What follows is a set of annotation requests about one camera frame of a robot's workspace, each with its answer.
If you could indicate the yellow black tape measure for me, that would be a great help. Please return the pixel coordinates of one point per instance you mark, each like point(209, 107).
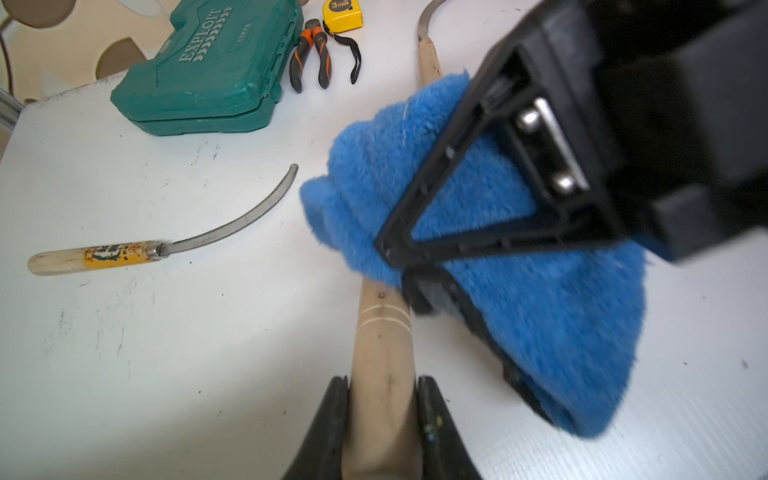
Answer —
point(342, 15)

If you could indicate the sickle wooden handle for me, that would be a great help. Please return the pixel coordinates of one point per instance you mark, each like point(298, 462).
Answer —
point(382, 439)
point(428, 60)
point(84, 259)

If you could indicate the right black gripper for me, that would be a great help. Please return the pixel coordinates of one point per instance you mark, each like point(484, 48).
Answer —
point(644, 120)

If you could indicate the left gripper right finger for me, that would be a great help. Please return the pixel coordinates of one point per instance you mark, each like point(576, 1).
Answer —
point(444, 453)

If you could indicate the blue microfiber rag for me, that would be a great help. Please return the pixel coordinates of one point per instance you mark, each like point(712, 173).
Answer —
point(564, 325)

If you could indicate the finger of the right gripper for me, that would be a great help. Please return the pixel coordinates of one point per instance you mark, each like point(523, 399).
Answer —
point(503, 177)

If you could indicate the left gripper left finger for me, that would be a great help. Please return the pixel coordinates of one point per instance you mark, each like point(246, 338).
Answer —
point(319, 456)

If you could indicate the green plastic tool case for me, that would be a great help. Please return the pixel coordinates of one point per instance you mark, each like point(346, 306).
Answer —
point(219, 71)

